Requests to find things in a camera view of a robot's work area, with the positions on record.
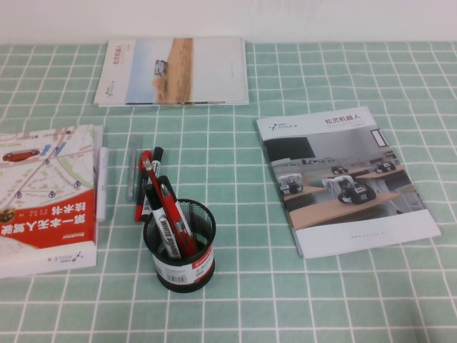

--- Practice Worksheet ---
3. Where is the black marker with white label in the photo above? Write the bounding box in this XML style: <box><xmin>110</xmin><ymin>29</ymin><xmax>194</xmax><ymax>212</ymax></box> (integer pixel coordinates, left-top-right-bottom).
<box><xmin>141</xmin><ymin>146</ymin><xmax>166</xmax><ymax>219</ymax></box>

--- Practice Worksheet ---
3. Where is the grey pen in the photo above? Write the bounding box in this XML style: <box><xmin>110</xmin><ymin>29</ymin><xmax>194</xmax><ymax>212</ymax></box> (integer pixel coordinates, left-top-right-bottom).
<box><xmin>127</xmin><ymin>134</ymin><xmax>141</xmax><ymax>202</ymax></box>

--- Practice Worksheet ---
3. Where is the red white map cover book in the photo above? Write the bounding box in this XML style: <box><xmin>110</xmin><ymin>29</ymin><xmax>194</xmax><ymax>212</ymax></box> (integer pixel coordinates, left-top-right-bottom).
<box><xmin>0</xmin><ymin>124</ymin><xmax>99</xmax><ymax>279</ymax></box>

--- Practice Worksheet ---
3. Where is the black mesh pen holder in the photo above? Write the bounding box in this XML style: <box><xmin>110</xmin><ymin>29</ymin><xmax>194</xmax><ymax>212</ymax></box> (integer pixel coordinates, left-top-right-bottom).
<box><xmin>142</xmin><ymin>198</ymin><xmax>218</xmax><ymax>294</ymax></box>

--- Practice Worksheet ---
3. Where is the brochure with desert photo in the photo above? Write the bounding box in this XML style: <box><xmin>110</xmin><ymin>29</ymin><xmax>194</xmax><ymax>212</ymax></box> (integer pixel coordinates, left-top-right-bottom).
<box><xmin>94</xmin><ymin>35</ymin><xmax>251</xmax><ymax>106</ymax></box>

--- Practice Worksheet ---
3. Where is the white paper booklet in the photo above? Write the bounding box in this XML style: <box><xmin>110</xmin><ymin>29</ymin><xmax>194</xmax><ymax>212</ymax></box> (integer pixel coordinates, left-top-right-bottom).
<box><xmin>93</xmin><ymin>124</ymin><xmax>106</xmax><ymax>179</ymax></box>

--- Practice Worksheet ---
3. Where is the white pen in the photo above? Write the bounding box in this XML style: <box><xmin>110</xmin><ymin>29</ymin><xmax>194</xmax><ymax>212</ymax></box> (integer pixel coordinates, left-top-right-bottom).
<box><xmin>96</xmin><ymin>146</ymin><xmax>110</xmax><ymax>222</ymax></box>

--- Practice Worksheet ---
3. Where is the brochure with classroom robots photo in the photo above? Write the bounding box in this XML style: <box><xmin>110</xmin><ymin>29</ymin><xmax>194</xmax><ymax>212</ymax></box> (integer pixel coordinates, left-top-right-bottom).
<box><xmin>255</xmin><ymin>105</ymin><xmax>443</xmax><ymax>259</ymax></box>

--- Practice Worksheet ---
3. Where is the black whiteboard marker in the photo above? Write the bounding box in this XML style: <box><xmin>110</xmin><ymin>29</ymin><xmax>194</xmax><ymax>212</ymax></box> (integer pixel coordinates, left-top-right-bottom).
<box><xmin>144</xmin><ymin>184</ymin><xmax>181</xmax><ymax>259</ymax></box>

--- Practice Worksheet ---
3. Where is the slim red pen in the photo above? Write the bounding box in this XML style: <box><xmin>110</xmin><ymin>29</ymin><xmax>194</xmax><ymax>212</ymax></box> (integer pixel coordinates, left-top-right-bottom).
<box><xmin>134</xmin><ymin>149</ymin><xmax>153</xmax><ymax>223</ymax></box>

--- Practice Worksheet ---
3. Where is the red marker pen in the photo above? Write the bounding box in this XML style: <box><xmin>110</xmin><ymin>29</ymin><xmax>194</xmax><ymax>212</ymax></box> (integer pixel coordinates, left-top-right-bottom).
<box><xmin>149</xmin><ymin>167</ymin><xmax>199</xmax><ymax>257</ymax></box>

